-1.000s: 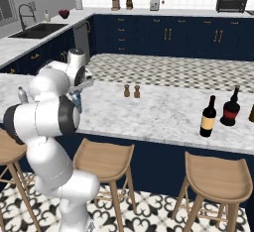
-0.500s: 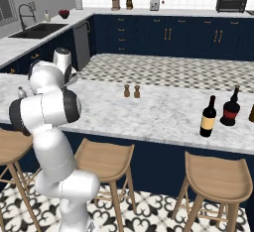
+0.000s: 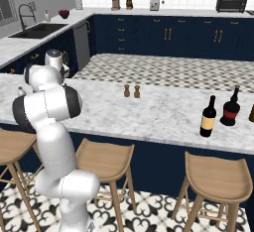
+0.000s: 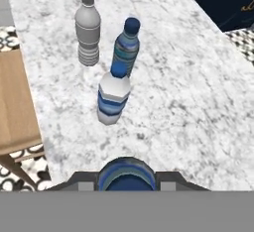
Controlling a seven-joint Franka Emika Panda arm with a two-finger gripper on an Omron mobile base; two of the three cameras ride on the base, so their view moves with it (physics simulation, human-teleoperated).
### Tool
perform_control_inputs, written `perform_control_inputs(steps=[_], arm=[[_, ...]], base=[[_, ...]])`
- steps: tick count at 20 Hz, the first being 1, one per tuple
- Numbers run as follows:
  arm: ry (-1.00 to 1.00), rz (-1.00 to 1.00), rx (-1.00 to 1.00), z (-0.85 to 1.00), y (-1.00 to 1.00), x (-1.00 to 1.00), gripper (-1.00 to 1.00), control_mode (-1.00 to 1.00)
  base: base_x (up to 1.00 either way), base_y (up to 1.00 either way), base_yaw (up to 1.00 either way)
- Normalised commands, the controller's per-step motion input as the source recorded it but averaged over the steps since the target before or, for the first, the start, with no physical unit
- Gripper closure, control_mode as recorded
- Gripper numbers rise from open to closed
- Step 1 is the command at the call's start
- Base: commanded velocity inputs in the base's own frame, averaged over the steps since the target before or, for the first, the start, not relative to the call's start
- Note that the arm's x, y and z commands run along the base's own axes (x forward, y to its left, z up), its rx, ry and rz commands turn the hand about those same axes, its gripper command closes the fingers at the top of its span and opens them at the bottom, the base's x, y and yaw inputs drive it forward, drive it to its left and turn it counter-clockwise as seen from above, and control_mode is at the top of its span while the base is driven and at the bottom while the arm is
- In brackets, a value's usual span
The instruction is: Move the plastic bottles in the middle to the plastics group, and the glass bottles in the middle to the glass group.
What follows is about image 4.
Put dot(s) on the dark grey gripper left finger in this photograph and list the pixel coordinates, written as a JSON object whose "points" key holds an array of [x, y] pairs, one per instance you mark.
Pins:
{"points": [[85, 179]]}

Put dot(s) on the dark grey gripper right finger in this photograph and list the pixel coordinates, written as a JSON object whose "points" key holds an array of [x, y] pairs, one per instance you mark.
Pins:
{"points": [[168, 179]]}

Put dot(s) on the blue round bottle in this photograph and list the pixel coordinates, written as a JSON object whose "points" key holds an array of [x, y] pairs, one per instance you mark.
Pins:
{"points": [[126, 176]]}

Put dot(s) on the white bottle with blue band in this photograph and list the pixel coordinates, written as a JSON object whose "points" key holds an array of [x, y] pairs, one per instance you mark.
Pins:
{"points": [[113, 100]]}

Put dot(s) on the wooden stool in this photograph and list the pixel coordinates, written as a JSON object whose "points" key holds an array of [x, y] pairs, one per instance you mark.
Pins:
{"points": [[15, 103]]}

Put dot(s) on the blue bottle with dark cap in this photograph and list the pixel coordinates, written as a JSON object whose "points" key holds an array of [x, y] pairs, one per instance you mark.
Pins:
{"points": [[127, 46]]}

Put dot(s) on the grey plastic bottle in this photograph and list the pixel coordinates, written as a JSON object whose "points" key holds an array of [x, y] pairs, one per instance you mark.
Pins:
{"points": [[87, 27]]}

